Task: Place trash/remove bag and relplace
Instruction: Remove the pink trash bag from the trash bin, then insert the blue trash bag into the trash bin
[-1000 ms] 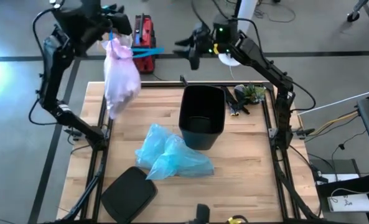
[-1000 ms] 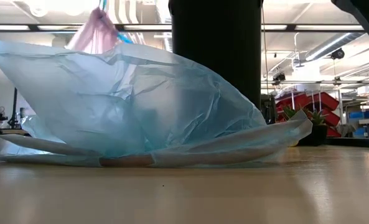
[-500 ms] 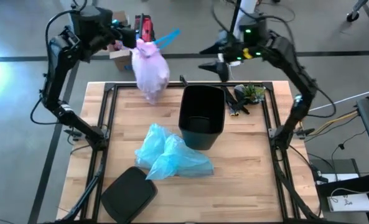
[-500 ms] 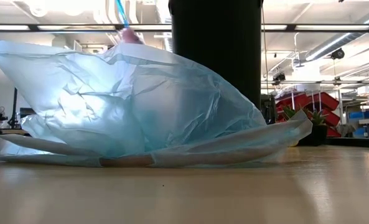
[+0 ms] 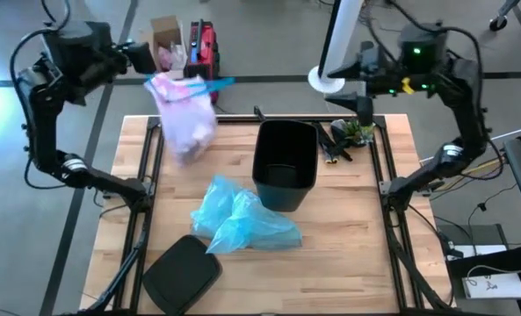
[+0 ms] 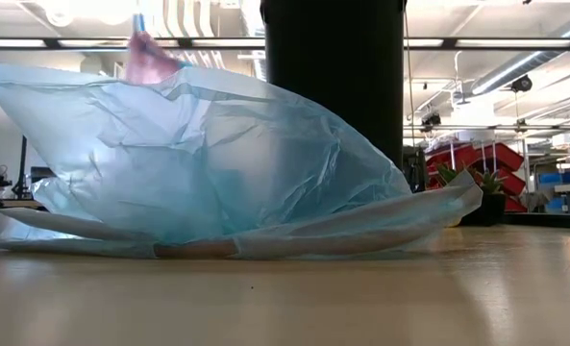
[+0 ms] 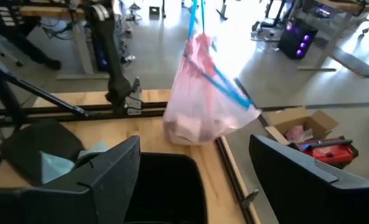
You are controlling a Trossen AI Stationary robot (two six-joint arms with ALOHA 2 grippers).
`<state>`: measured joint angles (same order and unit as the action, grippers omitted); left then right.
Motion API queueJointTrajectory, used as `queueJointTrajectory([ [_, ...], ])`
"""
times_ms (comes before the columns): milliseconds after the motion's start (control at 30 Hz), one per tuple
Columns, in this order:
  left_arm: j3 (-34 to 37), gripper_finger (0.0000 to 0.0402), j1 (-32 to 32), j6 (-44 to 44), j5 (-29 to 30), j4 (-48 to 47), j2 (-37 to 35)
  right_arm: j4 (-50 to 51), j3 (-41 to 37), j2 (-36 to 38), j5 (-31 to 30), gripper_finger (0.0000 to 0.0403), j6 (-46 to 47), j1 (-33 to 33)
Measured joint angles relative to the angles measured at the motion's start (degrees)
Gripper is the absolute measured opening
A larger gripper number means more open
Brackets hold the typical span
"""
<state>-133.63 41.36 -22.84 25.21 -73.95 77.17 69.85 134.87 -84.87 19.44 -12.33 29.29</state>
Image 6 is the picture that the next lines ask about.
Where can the black ceiling spotlight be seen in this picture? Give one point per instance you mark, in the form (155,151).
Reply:
(521,83)

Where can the ceiling light strip rail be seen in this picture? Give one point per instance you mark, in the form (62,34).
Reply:
(73,43)

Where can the blue plastic trash bag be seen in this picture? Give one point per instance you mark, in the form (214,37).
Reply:
(193,168)

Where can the blue storage bins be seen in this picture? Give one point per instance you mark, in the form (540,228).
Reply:
(551,178)

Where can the black computer monitor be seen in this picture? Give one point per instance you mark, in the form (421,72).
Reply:
(414,168)

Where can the black gantry stand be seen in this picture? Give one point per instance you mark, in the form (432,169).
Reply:
(22,163)

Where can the black trash bin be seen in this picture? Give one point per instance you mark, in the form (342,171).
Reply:
(332,72)

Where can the small potted green plant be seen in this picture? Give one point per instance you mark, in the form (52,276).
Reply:
(491,206)

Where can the silver ceiling duct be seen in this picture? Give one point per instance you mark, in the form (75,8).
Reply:
(529,65)

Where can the black aluminium table frame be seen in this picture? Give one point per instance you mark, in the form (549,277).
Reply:
(553,220)

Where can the red storage bins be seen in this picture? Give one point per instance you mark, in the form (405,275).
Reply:
(505,156)

